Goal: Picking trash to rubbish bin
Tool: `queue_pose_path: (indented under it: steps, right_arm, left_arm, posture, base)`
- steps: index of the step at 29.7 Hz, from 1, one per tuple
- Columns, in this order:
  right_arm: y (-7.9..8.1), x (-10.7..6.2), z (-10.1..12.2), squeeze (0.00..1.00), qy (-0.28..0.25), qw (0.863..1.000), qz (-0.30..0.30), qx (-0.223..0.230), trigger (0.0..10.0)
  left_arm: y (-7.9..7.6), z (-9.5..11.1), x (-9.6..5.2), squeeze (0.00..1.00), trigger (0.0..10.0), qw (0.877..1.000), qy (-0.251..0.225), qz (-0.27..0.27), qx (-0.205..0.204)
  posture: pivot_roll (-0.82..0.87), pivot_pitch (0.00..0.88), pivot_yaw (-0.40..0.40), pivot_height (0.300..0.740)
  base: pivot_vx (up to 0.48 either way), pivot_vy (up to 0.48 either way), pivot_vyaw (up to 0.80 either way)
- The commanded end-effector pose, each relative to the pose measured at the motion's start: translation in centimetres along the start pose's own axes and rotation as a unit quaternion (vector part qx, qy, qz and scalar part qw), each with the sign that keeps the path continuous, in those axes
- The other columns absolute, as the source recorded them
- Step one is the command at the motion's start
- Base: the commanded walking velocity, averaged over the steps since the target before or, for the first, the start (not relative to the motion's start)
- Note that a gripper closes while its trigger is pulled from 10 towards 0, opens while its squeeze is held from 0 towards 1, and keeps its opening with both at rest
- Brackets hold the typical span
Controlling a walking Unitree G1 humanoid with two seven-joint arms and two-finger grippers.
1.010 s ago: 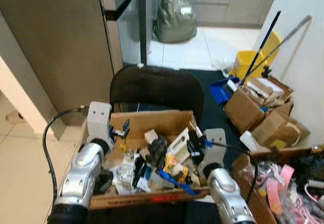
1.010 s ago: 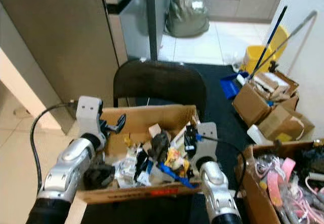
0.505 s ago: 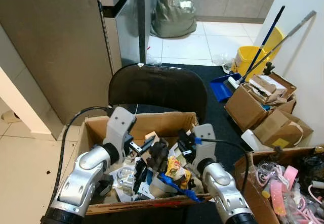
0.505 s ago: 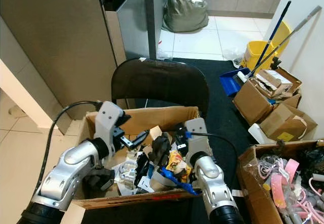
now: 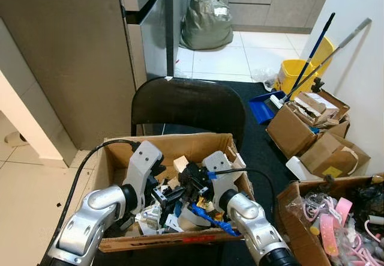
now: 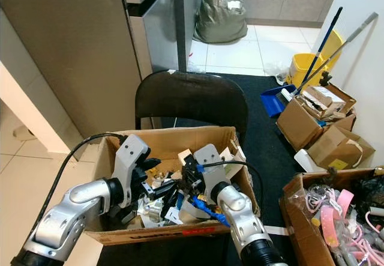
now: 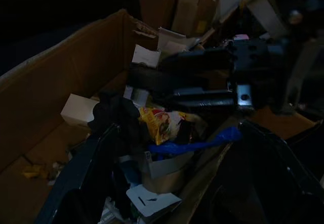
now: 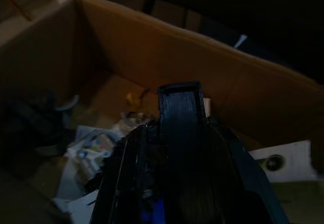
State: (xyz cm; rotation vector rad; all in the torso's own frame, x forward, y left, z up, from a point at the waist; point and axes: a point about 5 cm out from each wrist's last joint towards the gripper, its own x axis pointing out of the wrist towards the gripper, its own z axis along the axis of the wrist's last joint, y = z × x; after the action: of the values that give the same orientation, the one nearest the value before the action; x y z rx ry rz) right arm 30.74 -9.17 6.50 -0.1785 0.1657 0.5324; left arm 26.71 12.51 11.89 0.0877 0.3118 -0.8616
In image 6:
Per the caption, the stainless steel fridge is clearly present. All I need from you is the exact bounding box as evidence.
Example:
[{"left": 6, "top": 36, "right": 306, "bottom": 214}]
[{"left": 120, "top": 0, "right": 187, "bottom": 74}]

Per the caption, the brown wooden cabinet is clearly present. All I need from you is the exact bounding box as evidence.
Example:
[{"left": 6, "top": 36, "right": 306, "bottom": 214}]
[{"left": 0, "top": 0, "right": 154, "bottom": 138}]

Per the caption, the pink plastic band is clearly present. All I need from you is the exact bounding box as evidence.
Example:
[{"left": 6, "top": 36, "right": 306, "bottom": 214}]
[{"left": 319, "top": 206, "right": 340, "bottom": 249}]

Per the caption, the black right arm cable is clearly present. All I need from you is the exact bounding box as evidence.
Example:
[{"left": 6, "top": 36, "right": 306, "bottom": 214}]
[{"left": 201, "top": 160, "right": 265, "bottom": 207}]

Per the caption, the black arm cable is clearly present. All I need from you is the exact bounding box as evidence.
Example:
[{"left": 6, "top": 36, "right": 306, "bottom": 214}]
[
  {"left": 45, "top": 133, "right": 127, "bottom": 243},
  {"left": 201, "top": 160, "right": 265, "bottom": 207}
]

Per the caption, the cardboard box of pink items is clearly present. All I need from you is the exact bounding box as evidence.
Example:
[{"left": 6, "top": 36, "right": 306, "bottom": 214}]
[{"left": 279, "top": 167, "right": 384, "bottom": 266}]

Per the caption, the cardboard box yellow sticker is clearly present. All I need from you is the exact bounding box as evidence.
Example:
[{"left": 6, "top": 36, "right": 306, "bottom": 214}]
[{"left": 307, "top": 125, "right": 376, "bottom": 172}]

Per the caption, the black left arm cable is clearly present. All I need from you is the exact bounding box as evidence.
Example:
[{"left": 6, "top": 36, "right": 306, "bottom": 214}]
[{"left": 45, "top": 133, "right": 127, "bottom": 243}]

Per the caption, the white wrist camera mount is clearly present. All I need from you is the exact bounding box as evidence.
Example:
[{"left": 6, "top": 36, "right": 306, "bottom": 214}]
[
  {"left": 194, "top": 144, "right": 235, "bottom": 201},
  {"left": 113, "top": 134, "right": 152, "bottom": 210}
]

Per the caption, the yellow mop bucket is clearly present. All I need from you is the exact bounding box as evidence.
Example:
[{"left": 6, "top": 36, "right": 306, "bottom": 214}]
[{"left": 287, "top": 31, "right": 346, "bottom": 86}]

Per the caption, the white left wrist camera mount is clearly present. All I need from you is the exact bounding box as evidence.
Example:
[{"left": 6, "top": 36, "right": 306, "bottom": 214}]
[{"left": 113, "top": 134, "right": 152, "bottom": 210}]

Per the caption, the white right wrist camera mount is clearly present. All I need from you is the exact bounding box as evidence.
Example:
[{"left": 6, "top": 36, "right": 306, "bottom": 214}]
[{"left": 194, "top": 144, "right": 235, "bottom": 201}]

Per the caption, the black chair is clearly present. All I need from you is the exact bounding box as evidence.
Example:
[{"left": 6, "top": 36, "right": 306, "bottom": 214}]
[{"left": 135, "top": 71, "right": 250, "bottom": 144}]

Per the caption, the grey handled broom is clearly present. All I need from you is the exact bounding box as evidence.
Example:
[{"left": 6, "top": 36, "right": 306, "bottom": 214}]
[{"left": 306, "top": 12, "right": 379, "bottom": 92}]

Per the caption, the blue handled mop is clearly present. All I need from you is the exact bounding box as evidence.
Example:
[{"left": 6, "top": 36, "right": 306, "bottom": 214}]
[{"left": 294, "top": 7, "right": 344, "bottom": 98}]

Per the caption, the grey green garbage bag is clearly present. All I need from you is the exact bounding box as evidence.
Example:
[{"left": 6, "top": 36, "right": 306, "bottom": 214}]
[{"left": 193, "top": 0, "right": 248, "bottom": 44}]

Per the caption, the blue cable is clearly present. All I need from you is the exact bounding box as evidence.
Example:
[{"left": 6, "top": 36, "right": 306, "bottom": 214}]
[{"left": 189, "top": 197, "right": 229, "bottom": 226}]

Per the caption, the cardboard box of trash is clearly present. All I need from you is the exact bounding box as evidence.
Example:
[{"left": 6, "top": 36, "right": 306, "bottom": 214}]
[{"left": 87, "top": 126, "right": 262, "bottom": 246}]

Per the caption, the white plastic container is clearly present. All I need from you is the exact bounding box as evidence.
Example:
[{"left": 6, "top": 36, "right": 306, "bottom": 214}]
[{"left": 294, "top": 149, "right": 322, "bottom": 174}]

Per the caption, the open cardboard box with paper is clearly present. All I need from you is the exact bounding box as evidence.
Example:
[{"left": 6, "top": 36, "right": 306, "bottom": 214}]
[{"left": 276, "top": 85, "right": 358, "bottom": 153}]

